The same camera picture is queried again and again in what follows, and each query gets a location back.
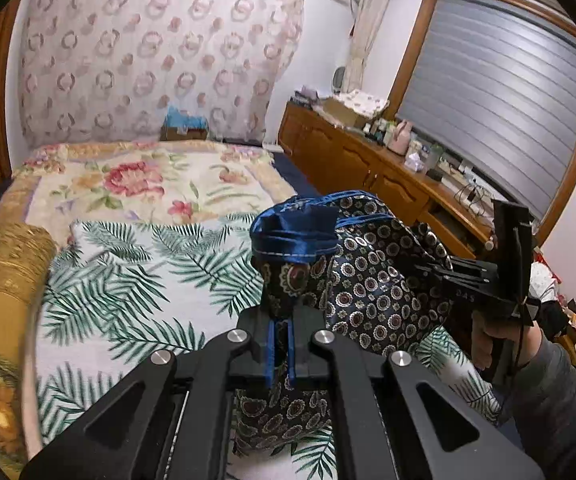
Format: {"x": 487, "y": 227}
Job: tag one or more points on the palm leaf print cloth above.
{"x": 117, "y": 292}

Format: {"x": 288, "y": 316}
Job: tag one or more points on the person's right hand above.
{"x": 525, "y": 341}

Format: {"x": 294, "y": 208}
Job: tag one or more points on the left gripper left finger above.
{"x": 169, "y": 418}

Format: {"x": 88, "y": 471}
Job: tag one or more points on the pink thermos jug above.
{"x": 400, "y": 138}

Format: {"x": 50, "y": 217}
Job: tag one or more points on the long wooden sideboard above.
{"x": 333, "y": 159}

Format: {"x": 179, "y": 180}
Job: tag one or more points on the grey window blind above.
{"x": 496, "y": 85}

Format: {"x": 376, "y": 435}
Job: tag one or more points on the floral bed blanket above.
{"x": 178, "y": 182}

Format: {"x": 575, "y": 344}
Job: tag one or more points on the navy medallion patterned silk garment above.
{"x": 347, "y": 256}

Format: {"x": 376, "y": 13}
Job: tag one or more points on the cardboard box on sideboard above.
{"x": 354, "y": 109}

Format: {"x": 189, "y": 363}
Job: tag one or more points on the cream side curtain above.
{"x": 368, "y": 19}

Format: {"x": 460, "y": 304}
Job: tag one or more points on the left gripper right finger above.
{"x": 393, "y": 419}

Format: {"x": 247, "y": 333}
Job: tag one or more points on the dark blue bed sheet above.
{"x": 293, "y": 175}

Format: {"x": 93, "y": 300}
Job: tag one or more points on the circle patterned sheer curtain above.
{"x": 109, "y": 70}

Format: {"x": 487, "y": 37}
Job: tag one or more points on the folded tan patterned cloth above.
{"x": 25, "y": 256}

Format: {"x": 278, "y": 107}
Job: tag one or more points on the cardboard box with blue cloth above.
{"x": 179, "y": 126}

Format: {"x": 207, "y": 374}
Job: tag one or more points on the grey sleeved right forearm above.
{"x": 543, "y": 407}

